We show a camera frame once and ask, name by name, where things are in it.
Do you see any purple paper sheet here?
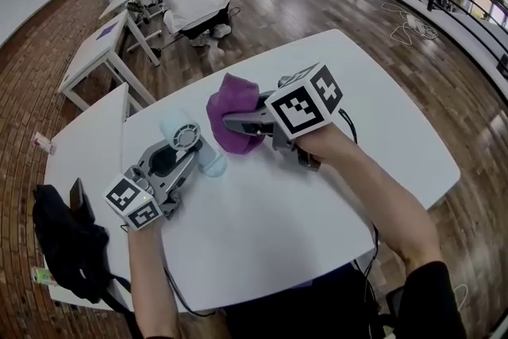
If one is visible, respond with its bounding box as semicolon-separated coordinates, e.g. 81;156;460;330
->
96;22;121;39

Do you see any person's black clothing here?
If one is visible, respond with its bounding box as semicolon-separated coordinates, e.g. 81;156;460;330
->
224;260;468;339

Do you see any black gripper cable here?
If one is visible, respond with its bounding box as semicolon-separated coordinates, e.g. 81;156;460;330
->
337;109;384;330
121;224;217;318

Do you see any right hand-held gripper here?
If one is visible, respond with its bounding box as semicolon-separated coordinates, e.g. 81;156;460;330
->
222;63;344;156

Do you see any purple cloth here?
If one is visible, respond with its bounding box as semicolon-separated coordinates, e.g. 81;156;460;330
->
206;72;266;156

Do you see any white cord loop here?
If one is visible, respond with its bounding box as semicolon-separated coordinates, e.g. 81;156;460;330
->
452;283;470;315

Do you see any person's right hand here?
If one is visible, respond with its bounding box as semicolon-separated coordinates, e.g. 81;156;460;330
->
296;148;321;173

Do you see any black backpack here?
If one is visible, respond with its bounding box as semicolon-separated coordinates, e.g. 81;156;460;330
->
32;183;134;325

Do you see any white floor cable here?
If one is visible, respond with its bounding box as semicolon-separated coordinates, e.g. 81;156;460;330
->
381;2;440;47

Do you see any black phone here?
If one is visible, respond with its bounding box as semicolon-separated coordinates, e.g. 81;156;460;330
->
69;177;87;210

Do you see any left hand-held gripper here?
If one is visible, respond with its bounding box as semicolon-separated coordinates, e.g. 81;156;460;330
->
105;141;204;230

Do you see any person's right forearm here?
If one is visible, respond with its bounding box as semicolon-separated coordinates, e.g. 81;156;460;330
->
297;122;444;279

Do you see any person's left forearm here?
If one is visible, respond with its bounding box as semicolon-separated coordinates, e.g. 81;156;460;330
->
126;216;180;339

